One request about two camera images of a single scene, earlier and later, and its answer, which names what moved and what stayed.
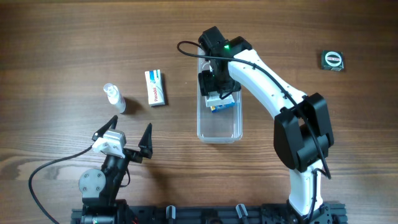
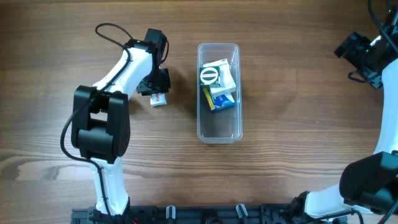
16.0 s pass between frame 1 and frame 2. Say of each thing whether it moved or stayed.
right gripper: moved
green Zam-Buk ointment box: moved
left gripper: moved
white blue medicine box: moved
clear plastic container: stayed
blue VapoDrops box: moved
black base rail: stayed
